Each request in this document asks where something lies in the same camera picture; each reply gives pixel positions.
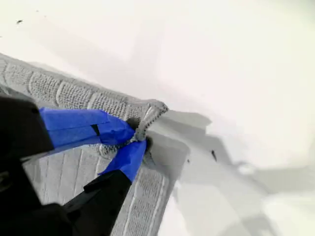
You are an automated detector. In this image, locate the grey striped towel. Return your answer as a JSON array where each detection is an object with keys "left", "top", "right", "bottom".
[{"left": 0, "top": 53, "right": 180, "bottom": 236}]

